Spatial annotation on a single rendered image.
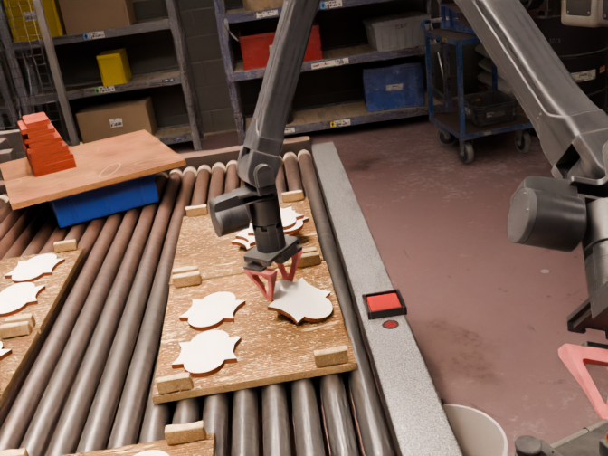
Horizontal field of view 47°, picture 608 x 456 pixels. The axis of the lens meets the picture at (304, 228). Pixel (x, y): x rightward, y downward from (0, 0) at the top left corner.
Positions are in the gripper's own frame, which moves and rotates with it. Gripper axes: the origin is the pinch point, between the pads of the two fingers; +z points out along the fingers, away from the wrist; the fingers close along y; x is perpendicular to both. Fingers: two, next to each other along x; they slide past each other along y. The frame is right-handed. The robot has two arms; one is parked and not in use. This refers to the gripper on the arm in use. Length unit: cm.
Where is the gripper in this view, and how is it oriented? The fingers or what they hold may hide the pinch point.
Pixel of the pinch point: (278, 287)
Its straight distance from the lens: 137.0
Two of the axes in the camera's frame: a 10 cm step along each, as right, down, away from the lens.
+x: 8.3, 1.2, -5.5
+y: -5.5, 4.1, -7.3
